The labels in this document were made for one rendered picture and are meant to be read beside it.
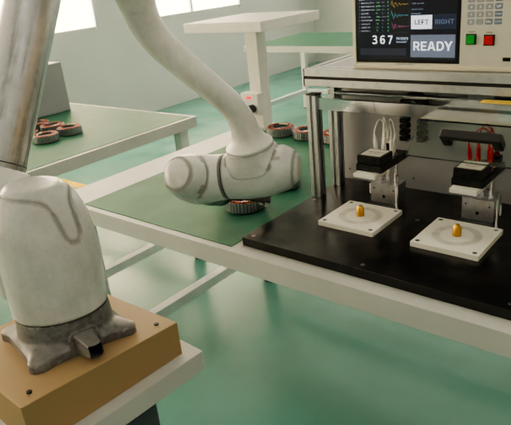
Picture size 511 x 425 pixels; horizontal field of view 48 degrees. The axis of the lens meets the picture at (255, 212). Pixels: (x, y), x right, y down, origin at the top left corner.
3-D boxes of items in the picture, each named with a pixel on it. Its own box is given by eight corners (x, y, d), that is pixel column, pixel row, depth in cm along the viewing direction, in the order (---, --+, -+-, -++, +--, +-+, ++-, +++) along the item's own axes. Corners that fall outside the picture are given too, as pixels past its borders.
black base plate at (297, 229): (518, 323, 102) (519, 311, 101) (242, 245, 141) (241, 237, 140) (583, 224, 134) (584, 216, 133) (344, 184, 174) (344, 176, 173)
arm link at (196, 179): (186, 209, 137) (239, 204, 133) (154, 201, 122) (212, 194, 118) (185, 164, 138) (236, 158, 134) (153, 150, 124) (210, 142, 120)
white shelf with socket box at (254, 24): (271, 153, 209) (260, 21, 191) (198, 142, 232) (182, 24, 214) (325, 129, 233) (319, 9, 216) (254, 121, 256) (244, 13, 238)
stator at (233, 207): (258, 216, 156) (257, 203, 155) (220, 214, 160) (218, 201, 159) (270, 201, 166) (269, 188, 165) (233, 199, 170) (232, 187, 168)
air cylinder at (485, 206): (492, 223, 134) (494, 201, 132) (460, 217, 139) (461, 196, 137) (500, 216, 138) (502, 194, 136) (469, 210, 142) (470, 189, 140)
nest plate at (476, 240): (477, 261, 119) (478, 256, 118) (409, 245, 128) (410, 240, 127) (502, 234, 129) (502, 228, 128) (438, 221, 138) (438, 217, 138)
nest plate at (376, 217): (372, 237, 133) (372, 232, 133) (318, 224, 143) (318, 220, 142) (402, 214, 144) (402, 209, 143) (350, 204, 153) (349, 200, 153)
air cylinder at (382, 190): (396, 206, 149) (396, 185, 147) (370, 201, 154) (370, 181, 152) (406, 199, 153) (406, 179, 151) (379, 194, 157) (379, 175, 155)
